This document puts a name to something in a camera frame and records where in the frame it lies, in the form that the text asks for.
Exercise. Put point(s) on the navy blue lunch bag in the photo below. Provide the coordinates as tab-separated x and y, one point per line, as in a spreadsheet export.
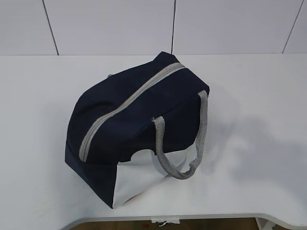
137	127

